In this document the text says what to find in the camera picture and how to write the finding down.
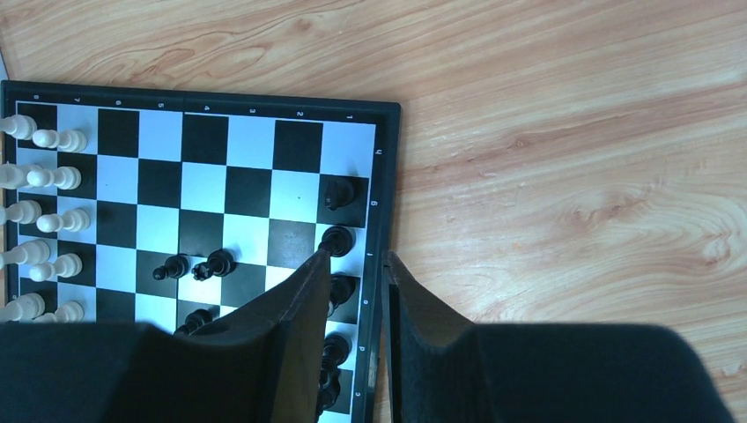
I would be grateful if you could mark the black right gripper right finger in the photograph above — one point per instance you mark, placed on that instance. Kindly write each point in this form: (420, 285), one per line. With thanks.
(442, 367)

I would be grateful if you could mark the black and white chessboard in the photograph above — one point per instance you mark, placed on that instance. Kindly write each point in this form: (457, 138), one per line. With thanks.
(172, 172)

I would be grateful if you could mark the black chess piece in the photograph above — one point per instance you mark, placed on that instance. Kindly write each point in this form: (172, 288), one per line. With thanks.
(194, 321)
(341, 289)
(174, 267)
(339, 191)
(338, 241)
(335, 351)
(219, 263)

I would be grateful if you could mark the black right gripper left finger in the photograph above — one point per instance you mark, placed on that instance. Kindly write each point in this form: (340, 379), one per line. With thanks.
(259, 363)

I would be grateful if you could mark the white chess piece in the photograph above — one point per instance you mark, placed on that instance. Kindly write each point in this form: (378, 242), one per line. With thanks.
(73, 220)
(18, 126)
(15, 176)
(66, 178)
(22, 212)
(25, 308)
(65, 266)
(68, 312)
(29, 252)
(64, 141)

